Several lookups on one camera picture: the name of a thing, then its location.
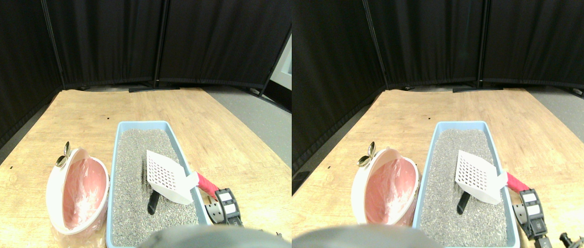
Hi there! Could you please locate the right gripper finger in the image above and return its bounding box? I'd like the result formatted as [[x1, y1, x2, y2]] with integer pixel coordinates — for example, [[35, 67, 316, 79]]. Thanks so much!
[[216, 188, 244, 227], [204, 197, 229, 226], [519, 188, 551, 248], [511, 203, 532, 232]]

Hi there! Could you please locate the white scoop with red handle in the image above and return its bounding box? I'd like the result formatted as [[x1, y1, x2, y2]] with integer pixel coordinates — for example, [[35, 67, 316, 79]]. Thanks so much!
[[146, 150, 219, 206], [454, 150, 530, 205]]

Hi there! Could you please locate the black lump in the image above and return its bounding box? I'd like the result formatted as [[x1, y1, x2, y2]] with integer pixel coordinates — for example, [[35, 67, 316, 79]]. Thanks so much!
[[457, 191, 472, 215], [147, 191, 161, 215]]

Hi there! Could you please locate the curtain stand foot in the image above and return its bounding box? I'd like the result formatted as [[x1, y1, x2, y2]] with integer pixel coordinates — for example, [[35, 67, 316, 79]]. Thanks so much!
[[452, 85, 504, 93], [129, 85, 166, 93], [292, 169, 314, 196]]

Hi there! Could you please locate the blue litter tray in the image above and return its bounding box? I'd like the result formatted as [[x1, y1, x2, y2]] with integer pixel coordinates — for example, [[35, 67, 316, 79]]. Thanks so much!
[[413, 121, 521, 248], [106, 121, 213, 248]]

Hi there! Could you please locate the white bin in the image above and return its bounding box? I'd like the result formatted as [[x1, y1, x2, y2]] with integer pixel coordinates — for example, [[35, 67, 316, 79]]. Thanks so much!
[[351, 141, 420, 229], [45, 141, 112, 246]]

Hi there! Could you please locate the white shelf unit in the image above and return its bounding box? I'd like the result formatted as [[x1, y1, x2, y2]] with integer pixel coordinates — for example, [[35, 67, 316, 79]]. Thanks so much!
[[270, 35, 292, 91]]

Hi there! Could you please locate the black bracket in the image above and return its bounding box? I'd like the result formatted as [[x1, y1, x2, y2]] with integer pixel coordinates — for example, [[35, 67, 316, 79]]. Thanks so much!
[[559, 234, 584, 248]]

